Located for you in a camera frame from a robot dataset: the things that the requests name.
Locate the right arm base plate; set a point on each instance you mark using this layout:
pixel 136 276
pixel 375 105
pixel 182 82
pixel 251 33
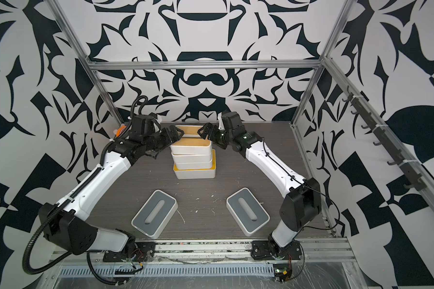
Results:
pixel 269 250

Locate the black wall hook rack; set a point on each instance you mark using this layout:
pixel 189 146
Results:
pixel 388 140

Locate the aluminium frame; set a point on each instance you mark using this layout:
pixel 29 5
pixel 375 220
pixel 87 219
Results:
pixel 324 63

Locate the wood tissue box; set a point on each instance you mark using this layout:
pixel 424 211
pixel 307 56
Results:
pixel 193 166
pixel 192 158
pixel 191 143

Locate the cartoon boy plush toy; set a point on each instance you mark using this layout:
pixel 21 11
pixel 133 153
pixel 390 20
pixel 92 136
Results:
pixel 120 130

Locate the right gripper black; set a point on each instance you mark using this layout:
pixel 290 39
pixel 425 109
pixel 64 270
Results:
pixel 213 132

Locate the white slotted cable duct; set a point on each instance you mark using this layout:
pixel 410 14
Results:
pixel 190 270

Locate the wood top tissue box front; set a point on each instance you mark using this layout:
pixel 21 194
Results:
pixel 191 143

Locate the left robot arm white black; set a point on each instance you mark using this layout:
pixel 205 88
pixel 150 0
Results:
pixel 65 222

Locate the grey top tissue box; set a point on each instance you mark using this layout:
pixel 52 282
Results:
pixel 155 214
pixel 247 211

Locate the yellow top tissue box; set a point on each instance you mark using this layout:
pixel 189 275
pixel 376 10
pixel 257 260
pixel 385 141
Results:
pixel 199 174

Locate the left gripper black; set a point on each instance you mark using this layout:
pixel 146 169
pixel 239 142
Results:
pixel 168 133

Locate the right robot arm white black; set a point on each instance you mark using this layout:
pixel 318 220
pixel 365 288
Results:
pixel 302 198

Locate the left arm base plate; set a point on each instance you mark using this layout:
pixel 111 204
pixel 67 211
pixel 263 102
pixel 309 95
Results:
pixel 138 252

